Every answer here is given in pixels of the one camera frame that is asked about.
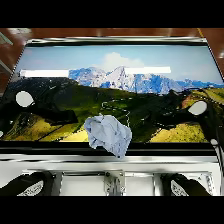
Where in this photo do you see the light blue shirt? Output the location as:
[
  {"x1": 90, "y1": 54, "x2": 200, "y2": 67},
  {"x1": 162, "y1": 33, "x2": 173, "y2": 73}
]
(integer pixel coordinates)
[{"x1": 83, "y1": 113, "x2": 133, "y2": 160}]

